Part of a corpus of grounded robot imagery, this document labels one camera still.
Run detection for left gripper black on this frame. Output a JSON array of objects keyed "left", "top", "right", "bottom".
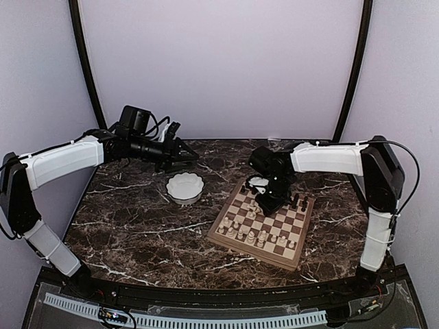
[{"left": 130, "top": 134, "right": 200, "bottom": 173}]

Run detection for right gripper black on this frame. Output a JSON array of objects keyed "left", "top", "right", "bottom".
[{"left": 254, "top": 173, "right": 292, "bottom": 216}]

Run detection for wooden chessboard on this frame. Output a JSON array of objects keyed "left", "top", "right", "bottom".
[{"left": 207, "top": 178, "right": 315, "bottom": 271}]

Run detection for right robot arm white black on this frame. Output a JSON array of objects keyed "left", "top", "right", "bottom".
[{"left": 246, "top": 136, "right": 419, "bottom": 297}]

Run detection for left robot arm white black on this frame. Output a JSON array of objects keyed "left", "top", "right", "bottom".
[{"left": 1, "top": 106, "right": 199, "bottom": 299}]

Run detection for white scalloped bowl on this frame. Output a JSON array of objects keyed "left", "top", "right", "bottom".
[{"left": 166, "top": 172, "right": 204, "bottom": 206}]

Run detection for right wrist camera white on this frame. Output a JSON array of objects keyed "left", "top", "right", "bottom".
[{"left": 246, "top": 175, "right": 269, "bottom": 194}]

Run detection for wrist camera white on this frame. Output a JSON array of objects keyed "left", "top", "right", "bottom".
[
  {"left": 246, "top": 175, "right": 269, "bottom": 194},
  {"left": 158, "top": 121, "right": 180, "bottom": 143}
]

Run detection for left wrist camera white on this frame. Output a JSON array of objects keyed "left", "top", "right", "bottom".
[{"left": 158, "top": 121, "right": 180, "bottom": 143}]

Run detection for black right frame post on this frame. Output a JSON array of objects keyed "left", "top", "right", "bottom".
[{"left": 332, "top": 0, "right": 373, "bottom": 143}]

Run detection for black frame post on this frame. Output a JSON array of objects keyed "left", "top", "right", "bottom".
[
  {"left": 332, "top": 0, "right": 373, "bottom": 143},
  {"left": 68, "top": 0, "right": 108, "bottom": 129}
]

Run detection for white slotted cable duct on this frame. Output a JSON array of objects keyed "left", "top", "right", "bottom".
[{"left": 43, "top": 293, "right": 327, "bottom": 328}]

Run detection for black front rail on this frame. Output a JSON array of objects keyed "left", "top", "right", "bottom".
[{"left": 40, "top": 267, "right": 405, "bottom": 313}]

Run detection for black left frame post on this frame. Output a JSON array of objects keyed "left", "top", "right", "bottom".
[{"left": 68, "top": 0, "right": 108, "bottom": 129}]

